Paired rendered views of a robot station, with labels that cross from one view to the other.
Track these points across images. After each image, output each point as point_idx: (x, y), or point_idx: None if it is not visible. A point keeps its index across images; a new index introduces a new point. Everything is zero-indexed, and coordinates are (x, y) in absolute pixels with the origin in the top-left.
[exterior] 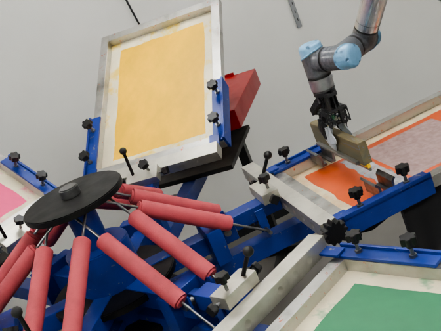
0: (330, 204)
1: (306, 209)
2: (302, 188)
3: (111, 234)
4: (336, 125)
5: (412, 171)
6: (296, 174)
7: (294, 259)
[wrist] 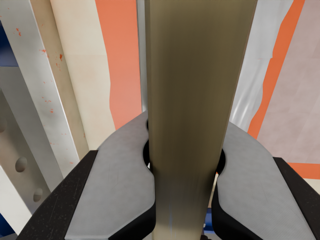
0: (75, 162)
1: (8, 212)
2: (21, 15)
3: None
4: (215, 206)
5: (268, 145)
6: None
7: None
